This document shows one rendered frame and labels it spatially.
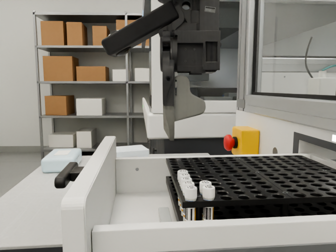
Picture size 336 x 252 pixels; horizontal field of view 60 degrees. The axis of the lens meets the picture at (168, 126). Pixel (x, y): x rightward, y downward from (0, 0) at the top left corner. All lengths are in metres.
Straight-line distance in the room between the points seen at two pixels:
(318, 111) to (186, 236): 0.32
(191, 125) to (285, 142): 0.63
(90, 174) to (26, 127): 4.74
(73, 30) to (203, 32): 3.89
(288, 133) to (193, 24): 0.29
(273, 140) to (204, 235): 0.42
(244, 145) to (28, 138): 4.52
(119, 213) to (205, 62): 0.24
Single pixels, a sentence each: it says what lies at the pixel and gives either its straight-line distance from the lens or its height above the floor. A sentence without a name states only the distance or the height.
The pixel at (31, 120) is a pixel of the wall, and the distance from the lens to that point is 4.97.
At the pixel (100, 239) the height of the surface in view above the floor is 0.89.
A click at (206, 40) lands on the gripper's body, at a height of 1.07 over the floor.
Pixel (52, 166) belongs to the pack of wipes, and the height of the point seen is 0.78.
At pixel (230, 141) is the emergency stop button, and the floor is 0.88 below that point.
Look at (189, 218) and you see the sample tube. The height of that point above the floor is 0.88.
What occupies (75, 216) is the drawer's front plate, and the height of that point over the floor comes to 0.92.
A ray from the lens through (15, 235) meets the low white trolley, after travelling 0.59.
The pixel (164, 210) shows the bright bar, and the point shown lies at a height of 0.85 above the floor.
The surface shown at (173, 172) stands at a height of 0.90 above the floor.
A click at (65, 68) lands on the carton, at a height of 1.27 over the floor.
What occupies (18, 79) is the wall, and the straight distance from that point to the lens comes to 5.01.
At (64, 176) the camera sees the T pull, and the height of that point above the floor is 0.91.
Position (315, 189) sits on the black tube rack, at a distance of 0.36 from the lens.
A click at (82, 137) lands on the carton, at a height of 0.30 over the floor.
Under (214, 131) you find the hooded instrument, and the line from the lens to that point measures 1.21.
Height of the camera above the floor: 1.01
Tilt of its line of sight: 8 degrees down
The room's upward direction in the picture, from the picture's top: straight up
